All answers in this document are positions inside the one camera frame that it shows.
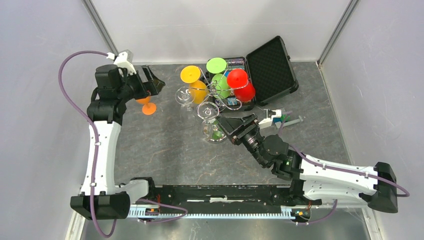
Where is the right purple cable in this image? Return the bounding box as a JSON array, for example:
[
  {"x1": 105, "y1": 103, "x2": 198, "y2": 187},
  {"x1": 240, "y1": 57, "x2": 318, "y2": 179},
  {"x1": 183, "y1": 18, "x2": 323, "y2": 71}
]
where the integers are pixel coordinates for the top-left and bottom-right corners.
[{"x1": 278, "y1": 110, "x2": 411, "y2": 198}]

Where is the purple cable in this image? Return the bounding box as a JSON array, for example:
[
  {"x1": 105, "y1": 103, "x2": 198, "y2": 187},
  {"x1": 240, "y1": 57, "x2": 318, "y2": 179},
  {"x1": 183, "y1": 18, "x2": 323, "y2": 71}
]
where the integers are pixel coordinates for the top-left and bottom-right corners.
[
  {"x1": 278, "y1": 110, "x2": 411, "y2": 198},
  {"x1": 58, "y1": 50, "x2": 117, "y2": 239}
]

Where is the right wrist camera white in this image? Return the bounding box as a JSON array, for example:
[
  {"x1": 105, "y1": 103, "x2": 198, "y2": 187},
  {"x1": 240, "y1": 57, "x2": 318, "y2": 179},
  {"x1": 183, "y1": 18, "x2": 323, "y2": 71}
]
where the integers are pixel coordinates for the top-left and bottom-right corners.
[{"x1": 258, "y1": 108, "x2": 288, "y2": 130}]

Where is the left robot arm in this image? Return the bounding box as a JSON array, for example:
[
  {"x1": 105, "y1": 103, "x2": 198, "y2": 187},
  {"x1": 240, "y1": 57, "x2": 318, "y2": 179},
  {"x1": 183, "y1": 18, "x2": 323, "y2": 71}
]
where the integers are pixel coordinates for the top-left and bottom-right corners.
[{"x1": 70, "y1": 64, "x2": 166, "y2": 220}]

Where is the green plastic wine glass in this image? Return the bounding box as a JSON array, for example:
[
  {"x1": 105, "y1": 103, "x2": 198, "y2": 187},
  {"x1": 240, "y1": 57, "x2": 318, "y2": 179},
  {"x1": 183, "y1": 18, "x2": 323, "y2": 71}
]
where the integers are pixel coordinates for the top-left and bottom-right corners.
[{"x1": 206, "y1": 57, "x2": 231, "y2": 99}]

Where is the chrome wine glass rack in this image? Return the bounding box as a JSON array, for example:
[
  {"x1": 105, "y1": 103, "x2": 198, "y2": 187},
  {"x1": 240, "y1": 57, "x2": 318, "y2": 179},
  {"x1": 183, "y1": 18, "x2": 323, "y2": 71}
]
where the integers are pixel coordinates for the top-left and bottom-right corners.
[{"x1": 196, "y1": 69, "x2": 248, "y2": 144}]

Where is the black open tool case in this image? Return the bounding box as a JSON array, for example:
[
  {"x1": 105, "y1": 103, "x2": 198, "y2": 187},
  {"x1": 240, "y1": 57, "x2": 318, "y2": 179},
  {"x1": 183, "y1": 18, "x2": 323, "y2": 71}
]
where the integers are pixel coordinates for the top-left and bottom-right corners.
[{"x1": 224, "y1": 35, "x2": 299, "y2": 112}]

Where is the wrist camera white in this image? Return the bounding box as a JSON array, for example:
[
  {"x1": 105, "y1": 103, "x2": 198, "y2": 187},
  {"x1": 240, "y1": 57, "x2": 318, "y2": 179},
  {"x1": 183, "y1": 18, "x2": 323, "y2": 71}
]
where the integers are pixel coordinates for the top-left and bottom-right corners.
[
  {"x1": 106, "y1": 49, "x2": 137, "y2": 75},
  {"x1": 258, "y1": 108, "x2": 288, "y2": 130}
]

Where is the toy block stack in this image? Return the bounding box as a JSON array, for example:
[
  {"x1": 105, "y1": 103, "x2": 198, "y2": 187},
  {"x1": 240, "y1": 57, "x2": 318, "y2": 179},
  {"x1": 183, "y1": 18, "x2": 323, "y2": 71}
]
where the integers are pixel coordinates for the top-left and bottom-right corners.
[{"x1": 271, "y1": 111, "x2": 304, "y2": 128}]

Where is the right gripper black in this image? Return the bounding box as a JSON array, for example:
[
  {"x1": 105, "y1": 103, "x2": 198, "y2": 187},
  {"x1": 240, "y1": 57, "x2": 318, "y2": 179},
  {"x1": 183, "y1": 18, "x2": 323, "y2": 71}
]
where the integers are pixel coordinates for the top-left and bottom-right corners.
[{"x1": 215, "y1": 113, "x2": 267, "y2": 168}]

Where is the clear wine glass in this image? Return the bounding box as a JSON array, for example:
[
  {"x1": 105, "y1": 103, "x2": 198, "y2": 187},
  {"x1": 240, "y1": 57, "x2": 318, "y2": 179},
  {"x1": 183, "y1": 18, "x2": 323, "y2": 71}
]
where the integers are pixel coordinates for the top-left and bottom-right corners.
[
  {"x1": 175, "y1": 86, "x2": 195, "y2": 112},
  {"x1": 197, "y1": 101, "x2": 223, "y2": 142}
]

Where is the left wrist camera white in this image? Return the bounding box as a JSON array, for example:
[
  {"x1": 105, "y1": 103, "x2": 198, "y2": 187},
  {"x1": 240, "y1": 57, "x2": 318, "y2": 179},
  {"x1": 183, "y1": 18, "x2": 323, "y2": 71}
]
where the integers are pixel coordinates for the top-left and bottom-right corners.
[{"x1": 106, "y1": 49, "x2": 137, "y2": 75}]

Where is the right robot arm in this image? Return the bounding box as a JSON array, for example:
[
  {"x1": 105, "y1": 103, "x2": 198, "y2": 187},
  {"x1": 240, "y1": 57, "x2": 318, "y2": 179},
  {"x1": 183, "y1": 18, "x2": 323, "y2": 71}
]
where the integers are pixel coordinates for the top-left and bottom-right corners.
[{"x1": 216, "y1": 114, "x2": 399, "y2": 214}]

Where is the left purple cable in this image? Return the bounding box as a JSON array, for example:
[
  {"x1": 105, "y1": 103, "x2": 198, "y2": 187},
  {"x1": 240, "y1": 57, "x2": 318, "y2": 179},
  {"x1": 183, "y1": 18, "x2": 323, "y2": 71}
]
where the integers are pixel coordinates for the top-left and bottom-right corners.
[{"x1": 58, "y1": 50, "x2": 117, "y2": 239}]

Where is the orange plastic wine glass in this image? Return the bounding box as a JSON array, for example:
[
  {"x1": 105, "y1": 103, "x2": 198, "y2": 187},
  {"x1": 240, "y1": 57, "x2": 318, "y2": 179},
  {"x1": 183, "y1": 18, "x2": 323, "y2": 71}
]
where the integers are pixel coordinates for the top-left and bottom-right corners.
[{"x1": 135, "y1": 96, "x2": 157, "y2": 116}]

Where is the yellow plastic wine glass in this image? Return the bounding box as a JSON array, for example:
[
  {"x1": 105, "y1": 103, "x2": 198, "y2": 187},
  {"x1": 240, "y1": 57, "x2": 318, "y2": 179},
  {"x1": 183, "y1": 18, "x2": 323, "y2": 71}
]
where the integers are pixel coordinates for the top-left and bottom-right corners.
[{"x1": 180, "y1": 65, "x2": 208, "y2": 105}]

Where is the clear wine glass front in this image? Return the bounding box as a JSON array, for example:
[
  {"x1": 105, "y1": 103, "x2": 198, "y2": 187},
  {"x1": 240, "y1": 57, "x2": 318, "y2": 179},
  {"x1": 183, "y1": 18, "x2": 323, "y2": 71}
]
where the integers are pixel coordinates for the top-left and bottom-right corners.
[{"x1": 197, "y1": 101, "x2": 223, "y2": 142}]

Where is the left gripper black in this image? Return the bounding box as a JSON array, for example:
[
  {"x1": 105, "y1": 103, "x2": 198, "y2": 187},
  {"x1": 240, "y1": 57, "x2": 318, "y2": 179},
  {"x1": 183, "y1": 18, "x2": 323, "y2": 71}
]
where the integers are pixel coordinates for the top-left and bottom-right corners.
[{"x1": 116, "y1": 64, "x2": 165, "y2": 103}]

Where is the red plastic wine glass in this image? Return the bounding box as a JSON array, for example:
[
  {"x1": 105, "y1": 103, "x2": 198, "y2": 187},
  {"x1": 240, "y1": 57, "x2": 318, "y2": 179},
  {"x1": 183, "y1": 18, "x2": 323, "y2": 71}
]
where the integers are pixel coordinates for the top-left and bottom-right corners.
[
  {"x1": 226, "y1": 69, "x2": 248, "y2": 89},
  {"x1": 233, "y1": 82, "x2": 256, "y2": 102}
]

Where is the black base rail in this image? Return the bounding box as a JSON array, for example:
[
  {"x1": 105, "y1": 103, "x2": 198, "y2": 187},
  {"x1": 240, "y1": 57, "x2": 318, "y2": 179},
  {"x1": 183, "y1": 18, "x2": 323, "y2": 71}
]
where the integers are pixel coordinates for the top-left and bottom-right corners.
[{"x1": 128, "y1": 184, "x2": 322, "y2": 223}]

